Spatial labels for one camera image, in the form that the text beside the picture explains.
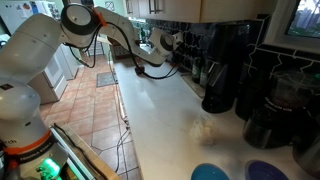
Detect green olive oil bottle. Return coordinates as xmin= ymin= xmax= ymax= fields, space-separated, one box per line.
xmin=192 ymin=57 xmax=203 ymax=83

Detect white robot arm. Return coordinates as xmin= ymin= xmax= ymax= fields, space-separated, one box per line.
xmin=0 ymin=4 xmax=183 ymax=155

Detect small red-capped sauce bottle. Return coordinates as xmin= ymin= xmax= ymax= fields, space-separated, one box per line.
xmin=135 ymin=66 xmax=145 ymax=75

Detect clear gold-capped bottle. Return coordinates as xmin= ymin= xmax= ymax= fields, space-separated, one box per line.
xmin=199 ymin=61 xmax=208 ymax=88

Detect white crumpled cloth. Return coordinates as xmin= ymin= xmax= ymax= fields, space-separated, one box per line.
xmin=189 ymin=115 xmax=215 ymax=145

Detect grey floor mat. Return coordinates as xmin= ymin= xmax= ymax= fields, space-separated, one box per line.
xmin=96 ymin=72 xmax=118 ymax=87

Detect upper wooden cabinets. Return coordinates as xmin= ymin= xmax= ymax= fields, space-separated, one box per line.
xmin=123 ymin=0 xmax=277 ymax=23

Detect black coffee maker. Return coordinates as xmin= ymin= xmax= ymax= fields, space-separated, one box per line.
xmin=202 ymin=21 xmax=250 ymax=113

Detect blue bowl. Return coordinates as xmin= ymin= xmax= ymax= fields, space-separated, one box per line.
xmin=191 ymin=163 xmax=229 ymax=180

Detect white stove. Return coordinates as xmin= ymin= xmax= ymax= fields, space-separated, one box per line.
xmin=28 ymin=48 xmax=66 ymax=104

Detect purple bowl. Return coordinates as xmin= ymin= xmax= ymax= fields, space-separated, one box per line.
xmin=245 ymin=160 xmax=289 ymax=180

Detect black blender appliance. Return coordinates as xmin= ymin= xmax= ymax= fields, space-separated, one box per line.
xmin=243 ymin=71 xmax=320 ymax=149

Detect window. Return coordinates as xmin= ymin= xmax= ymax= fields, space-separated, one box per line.
xmin=264 ymin=0 xmax=320 ymax=53

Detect white refrigerator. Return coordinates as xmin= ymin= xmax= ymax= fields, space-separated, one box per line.
xmin=0 ymin=0 xmax=80 ymax=81

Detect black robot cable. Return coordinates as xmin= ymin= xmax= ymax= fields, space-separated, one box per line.
xmin=64 ymin=19 xmax=181 ymax=80

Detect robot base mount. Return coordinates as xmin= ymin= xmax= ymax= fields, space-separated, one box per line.
xmin=0 ymin=124 xmax=121 ymax=180

